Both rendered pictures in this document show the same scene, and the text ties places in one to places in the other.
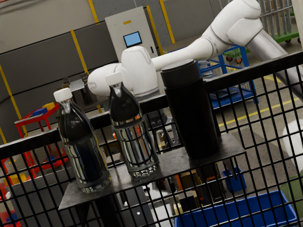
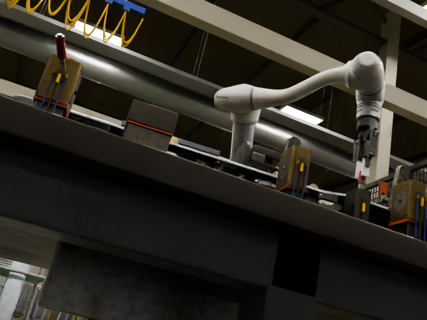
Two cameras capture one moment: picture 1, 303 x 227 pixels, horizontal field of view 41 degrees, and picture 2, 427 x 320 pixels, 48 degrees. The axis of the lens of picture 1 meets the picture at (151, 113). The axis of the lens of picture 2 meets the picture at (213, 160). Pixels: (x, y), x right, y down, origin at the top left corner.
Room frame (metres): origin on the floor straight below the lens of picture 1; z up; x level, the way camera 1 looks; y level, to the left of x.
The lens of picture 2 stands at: (2.33, 1.44, 0.49)
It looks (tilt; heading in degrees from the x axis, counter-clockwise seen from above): 21 degrees up; 256
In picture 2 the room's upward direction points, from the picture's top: 13 degrees clockwise
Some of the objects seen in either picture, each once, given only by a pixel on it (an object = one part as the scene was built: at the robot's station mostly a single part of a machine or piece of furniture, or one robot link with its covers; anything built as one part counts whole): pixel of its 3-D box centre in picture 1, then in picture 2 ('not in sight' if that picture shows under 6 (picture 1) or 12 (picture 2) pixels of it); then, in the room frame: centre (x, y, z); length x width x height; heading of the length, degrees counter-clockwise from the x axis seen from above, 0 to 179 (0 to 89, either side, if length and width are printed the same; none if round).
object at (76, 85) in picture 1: (84, 106); not in sight; (7.39, 1.14, 0.57); 1.86 x 0.90 x 1.14; 7
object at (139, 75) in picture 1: (136, 69); (370, 89); (1.40, 0.00, 1.56); 0.13 x 0.11 x 0.16; 52
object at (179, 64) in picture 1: (190, 109); not in sight; (0.75, -0.07, 1.52); 0.07 x 0.07 x 0.18
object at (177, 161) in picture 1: (144, 151); not in sight; (0.76, 0.04, 1.46); 0.36 x 0.15 x 0.18; 89
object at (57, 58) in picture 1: (86, 73); not in sight; (9.15, 1.10, 1.00); 3.64 x 0.14 x 2.00; 94
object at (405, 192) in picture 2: not in sight; (408, 243); (1.46, 0.35, 0.87); 0.12 x 0.07 x 0.35; 89
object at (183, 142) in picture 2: not in sight; (168, 144); (2.09, -0.22, 1.16); 0.37 x 0.14 x 0.02; 179
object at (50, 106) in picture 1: (49, 140); not in sight; (5.83, 1.55, 0.49); 0.81 x 0.46 x 0.97; 172
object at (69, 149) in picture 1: (79, 139); not in sight; (0.75, 0.15, 1.53); 0.07 x 0.07 x 0.20
